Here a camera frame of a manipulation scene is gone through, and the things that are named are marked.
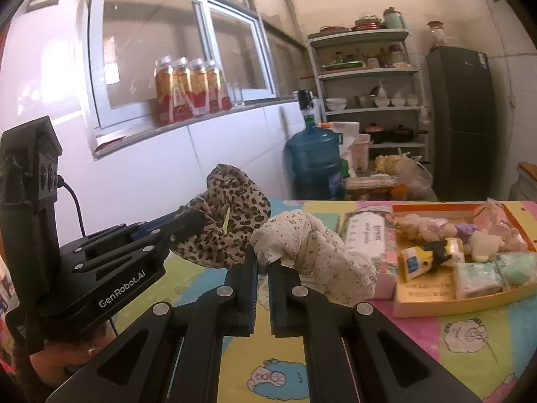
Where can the black water pump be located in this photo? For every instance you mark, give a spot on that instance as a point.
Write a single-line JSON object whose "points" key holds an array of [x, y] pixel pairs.
{"points": [[306, 105]]}

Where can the sliding window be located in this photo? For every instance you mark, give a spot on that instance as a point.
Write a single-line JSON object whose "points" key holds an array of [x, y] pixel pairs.
{"points": [[147, 50]]}

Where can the blue water jug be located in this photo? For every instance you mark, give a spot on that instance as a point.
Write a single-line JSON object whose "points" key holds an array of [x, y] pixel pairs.
{"points": [[312, 155]]}

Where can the pale green pack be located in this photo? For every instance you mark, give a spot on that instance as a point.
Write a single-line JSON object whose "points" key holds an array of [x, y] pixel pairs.
{"points": [[478, 279]]}

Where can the dark fridge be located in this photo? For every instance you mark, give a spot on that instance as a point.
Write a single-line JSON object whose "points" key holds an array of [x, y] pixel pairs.
{"points": [[465, 126]]}

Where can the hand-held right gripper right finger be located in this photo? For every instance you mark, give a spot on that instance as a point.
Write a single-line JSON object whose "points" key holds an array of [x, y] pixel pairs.
{"points": [[272, 298]]}

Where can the teal enamel jar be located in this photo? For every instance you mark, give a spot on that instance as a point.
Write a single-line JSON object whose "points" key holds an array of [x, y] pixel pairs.
{"points": [[394, 19]]}

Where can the floral tissue pack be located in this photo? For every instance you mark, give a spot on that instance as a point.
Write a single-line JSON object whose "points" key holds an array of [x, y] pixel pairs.
{"points": [[369, 239]]}

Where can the clear plastic bag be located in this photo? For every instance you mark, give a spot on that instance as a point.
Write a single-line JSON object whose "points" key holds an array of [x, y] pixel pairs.
{"points": [[499, 229]]}

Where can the stack of white bowls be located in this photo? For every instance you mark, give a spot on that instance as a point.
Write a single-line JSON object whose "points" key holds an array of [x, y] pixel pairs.
{"points": [[335, 105]]}

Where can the metal shelf rack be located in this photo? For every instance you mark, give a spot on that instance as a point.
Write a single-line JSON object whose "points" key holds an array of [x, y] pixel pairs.
{"points": [[356, 35]]}

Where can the beige plush toy purple cap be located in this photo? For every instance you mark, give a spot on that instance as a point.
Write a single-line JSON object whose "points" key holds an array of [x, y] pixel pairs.
{"points": [[484, 245]]}

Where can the black pan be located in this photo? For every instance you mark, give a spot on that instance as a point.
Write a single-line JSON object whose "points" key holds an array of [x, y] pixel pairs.
{"points": [[405, 134]]}

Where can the yellow black toy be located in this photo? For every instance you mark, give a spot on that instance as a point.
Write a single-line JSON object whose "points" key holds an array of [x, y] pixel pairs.
{"points": [[436, 252]]}

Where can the orange-rimmed cardboard box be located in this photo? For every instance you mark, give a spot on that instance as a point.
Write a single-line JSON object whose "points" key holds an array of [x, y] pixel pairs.
{"points": [[423, 298]]}

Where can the glass jar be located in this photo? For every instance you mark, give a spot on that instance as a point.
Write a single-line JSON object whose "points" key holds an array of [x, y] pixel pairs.
{"points": [[437, 35]]}

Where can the white floral cloth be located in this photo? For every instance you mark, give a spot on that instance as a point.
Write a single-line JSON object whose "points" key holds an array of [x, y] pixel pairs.
{"points": [[327, 252]]}

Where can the red basin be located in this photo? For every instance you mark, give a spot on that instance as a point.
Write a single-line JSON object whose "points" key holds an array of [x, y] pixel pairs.
{"points": [[367, 24]]}

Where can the white sack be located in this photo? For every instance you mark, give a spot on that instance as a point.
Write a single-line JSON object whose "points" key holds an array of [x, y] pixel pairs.
{"points": [[342, 134]]}

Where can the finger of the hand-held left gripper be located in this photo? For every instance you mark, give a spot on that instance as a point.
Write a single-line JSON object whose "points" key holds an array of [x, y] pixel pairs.
{"points": [[188, 224], [155, 223]]}

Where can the person's left hand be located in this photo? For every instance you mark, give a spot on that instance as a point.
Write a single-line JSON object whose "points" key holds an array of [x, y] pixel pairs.
{"points": [[63, 357]]}

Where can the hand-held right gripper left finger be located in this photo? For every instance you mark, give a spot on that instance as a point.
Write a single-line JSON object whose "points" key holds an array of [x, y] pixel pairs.
{"points": [[251, 298]]}

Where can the printed blanket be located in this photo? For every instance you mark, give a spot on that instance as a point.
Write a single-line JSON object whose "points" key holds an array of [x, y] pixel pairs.
{"points": [[419, 344]]}

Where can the clear drinking glass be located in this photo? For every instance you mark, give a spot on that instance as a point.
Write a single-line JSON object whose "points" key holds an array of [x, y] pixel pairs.
{"points": [[238, 95]]}

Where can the leopard print cloth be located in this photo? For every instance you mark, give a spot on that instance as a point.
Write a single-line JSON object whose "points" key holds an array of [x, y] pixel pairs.
{"points": [[235, 218]]}

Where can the plastic bag of food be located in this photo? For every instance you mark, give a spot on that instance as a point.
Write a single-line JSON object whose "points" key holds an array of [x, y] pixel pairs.
{"points": [[411, 172]]}

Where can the pink plastic container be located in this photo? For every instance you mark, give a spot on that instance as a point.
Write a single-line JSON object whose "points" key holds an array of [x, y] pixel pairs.
{"points": [[359, 153]]}

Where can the red lidded pot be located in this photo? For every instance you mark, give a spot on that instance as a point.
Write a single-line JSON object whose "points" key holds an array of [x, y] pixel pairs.
{"points": [[374, 133]]}

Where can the grey kitchen cabinet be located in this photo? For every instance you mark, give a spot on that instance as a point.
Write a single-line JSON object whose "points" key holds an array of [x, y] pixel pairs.
{"points": [[526, 189]]}

